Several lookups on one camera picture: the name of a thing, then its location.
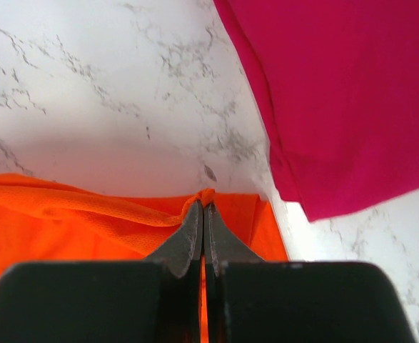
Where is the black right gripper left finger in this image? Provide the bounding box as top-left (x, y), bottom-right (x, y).
top-left (0, 202), bottom-right (203, 342)

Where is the orange t shirt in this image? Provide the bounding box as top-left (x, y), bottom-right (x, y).
top-left (0, 174), bottom-right (288, 342)

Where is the magenta t shirt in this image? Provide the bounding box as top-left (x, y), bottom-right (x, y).
top-left (216, 1), bottom-right (419, 221)

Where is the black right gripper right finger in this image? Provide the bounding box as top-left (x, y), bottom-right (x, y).
top-left (203, 204), bottom-right (415, 342)

